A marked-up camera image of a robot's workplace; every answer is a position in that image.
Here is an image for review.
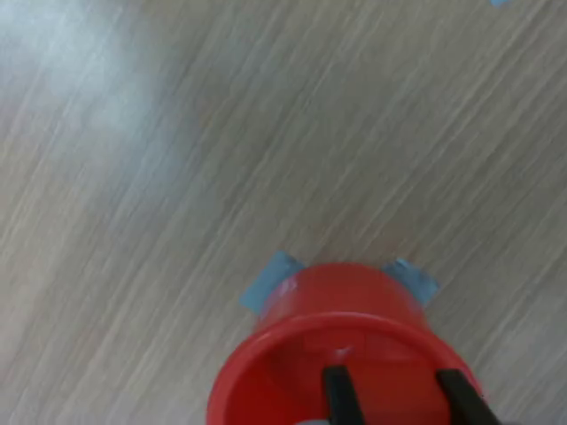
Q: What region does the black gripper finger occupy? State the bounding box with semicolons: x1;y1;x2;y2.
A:
436;369;504;425
322;365;367;425

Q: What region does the red plastic cup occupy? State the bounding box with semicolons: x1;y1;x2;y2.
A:
206;262;486;425

